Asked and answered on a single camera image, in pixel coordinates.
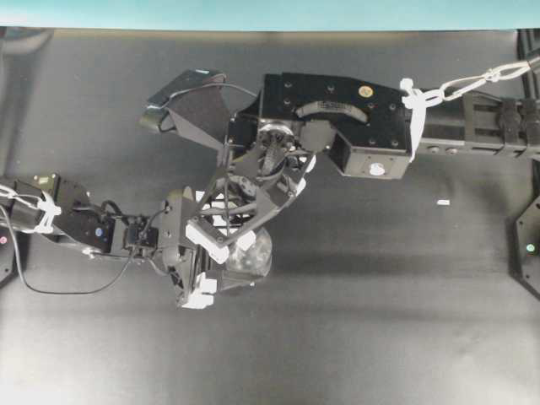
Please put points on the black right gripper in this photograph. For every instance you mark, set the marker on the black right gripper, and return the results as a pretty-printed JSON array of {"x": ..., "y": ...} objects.
[{"x": 362, "y": 127}]

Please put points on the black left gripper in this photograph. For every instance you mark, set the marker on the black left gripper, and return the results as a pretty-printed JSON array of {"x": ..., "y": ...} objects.
[{"x": 183, "y": 259}]

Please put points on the clear plastic bottle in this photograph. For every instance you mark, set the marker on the clear plastic bottle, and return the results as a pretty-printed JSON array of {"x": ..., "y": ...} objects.
[{"x": 246, "y": 268}]

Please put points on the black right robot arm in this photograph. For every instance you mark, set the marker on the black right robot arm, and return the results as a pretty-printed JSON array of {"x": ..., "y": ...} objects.
[{"x": 458, "y": 115}]

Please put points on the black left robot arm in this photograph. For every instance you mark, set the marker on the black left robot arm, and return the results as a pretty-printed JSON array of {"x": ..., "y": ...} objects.
[{"x": 60, "y": 211}]

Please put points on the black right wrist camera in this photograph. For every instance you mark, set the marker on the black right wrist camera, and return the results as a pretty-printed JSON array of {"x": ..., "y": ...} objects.
[{"x": 194, "y": 105}]

